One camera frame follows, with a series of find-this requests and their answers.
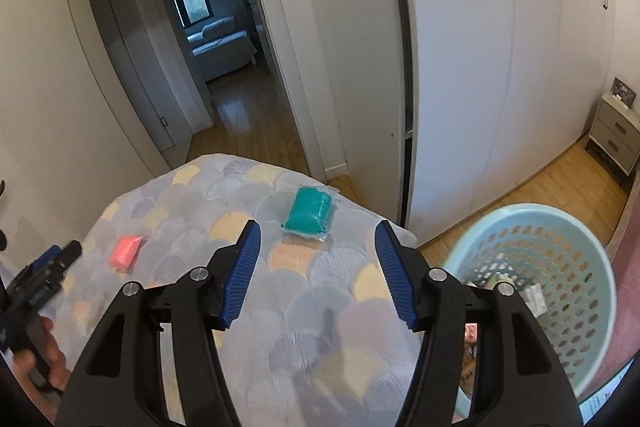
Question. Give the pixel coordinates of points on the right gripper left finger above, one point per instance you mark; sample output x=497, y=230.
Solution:
x=151, y=338

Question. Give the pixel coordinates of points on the pink bed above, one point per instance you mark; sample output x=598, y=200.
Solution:
x=624, y=246

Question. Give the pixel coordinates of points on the pink packet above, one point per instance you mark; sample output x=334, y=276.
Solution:
x=125, y=252

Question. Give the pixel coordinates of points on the teal packet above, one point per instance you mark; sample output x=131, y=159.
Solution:
x=310, y=213

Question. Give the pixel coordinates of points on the fan-pattern tablecloth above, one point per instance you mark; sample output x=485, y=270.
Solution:
x=318, y=341

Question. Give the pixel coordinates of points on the light blue laundry basket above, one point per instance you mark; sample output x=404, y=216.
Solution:
x=533, y=244

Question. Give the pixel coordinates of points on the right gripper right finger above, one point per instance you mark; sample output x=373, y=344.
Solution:
x=518, y=379

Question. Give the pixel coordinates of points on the photo frame on nightstand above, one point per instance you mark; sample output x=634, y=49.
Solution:
x=623, y=92

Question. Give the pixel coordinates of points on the distant blue bed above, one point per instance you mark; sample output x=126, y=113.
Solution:
x=221, y=48

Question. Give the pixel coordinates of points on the grey bedside table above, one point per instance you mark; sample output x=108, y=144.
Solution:
x=616, y=131

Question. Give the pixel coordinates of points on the pink floral stool cushion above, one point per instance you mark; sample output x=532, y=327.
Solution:
x=468, y=370

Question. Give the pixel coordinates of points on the person's left hand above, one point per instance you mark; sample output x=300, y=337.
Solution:
x=24, y=362

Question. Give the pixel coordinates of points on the white wardrobe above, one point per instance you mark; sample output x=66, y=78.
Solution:
x=503, y=87

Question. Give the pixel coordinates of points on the smartphone with lit screen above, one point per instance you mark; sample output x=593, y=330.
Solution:
x=594, y=403

